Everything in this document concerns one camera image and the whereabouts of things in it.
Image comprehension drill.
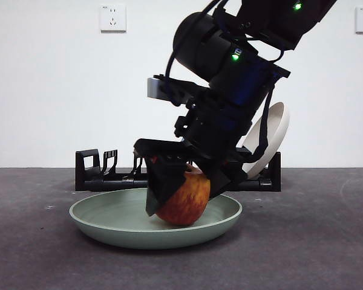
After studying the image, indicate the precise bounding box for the red yellow apple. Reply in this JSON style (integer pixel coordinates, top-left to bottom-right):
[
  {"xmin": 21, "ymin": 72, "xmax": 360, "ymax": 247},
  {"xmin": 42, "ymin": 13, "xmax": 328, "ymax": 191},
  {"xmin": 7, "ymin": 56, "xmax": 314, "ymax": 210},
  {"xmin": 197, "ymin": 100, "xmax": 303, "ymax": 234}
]
[{"xmin": 155, "ymin": 164, "xmax": 212, "ymax": 227}]

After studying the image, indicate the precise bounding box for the green plate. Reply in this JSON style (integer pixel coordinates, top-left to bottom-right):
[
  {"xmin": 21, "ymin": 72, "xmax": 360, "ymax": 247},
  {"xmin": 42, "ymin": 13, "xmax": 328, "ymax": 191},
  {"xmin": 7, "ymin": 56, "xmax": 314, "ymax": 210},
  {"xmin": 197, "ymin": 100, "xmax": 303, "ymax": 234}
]
[{"xmin": 68, "ymin": 187, "xmax": 243, "ymax": 250}]

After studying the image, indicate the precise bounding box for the beige plate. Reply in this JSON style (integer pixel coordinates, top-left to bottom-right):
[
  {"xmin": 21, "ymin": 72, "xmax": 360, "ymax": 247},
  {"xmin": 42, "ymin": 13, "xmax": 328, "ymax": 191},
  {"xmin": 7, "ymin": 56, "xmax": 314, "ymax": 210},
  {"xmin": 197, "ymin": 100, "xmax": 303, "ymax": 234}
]
[{"xmin": 240, "ymin": 101, "xmax": 290, "ymax": 179}]

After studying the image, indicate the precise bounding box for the black plate rack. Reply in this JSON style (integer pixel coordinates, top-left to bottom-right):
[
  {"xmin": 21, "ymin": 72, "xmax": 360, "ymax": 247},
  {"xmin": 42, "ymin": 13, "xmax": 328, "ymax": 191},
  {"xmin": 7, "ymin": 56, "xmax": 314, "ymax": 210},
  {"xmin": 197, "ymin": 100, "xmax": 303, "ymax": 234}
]
[{"xmin": 74, "ymin": 148, "xmax": 281, "ymax": 192}]

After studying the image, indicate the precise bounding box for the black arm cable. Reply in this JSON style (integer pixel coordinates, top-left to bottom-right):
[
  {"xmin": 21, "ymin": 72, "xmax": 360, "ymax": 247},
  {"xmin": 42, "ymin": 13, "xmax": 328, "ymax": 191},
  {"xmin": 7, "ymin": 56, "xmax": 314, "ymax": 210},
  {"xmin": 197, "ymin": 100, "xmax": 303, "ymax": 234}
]
[
  {"xmin": 244, "ymin": 84, "xmax": 276, "ymax": 161},
  {"xmin": 165, "ymin": 50, "xmax": 179, "ymax": 81}
]

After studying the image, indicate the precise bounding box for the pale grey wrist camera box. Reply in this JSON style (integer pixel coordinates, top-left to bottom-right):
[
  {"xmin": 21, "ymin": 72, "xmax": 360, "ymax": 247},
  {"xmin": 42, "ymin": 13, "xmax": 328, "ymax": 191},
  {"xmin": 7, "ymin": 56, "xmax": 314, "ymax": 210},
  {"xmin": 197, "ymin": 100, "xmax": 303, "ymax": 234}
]
[{"xmin": 146, "ymin": 75, "xmax": 172, "ymax": 100}]

